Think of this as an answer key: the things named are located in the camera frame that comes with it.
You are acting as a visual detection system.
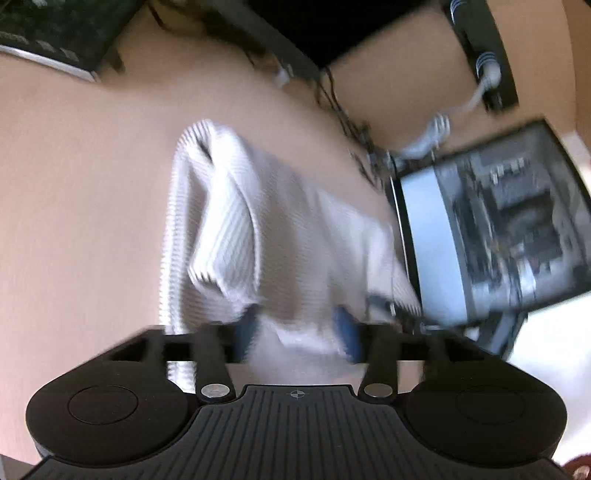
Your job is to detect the beige striped knit garment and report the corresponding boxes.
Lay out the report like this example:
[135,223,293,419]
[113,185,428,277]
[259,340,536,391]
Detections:
[159,120,421,385]

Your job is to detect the glass panel computer case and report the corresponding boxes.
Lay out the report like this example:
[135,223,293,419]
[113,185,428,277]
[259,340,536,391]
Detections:
[386,119,590,358]

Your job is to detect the black computer monitor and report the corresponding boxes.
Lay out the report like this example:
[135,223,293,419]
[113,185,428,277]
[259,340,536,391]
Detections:
[204,0,429,81]

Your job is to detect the black mechanical keyboard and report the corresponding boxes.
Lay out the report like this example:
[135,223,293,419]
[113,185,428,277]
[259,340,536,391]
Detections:
[1,0,144,82]

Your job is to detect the tangled black cables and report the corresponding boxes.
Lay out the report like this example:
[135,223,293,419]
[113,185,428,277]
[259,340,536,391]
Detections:
[239,45,399,186]

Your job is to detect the white power plug cable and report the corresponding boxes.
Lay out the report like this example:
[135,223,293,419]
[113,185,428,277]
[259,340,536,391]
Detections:
[396,52,502,160]

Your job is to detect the black wall power strip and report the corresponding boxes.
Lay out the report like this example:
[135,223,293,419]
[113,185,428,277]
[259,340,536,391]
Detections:
[440,0,519,113]

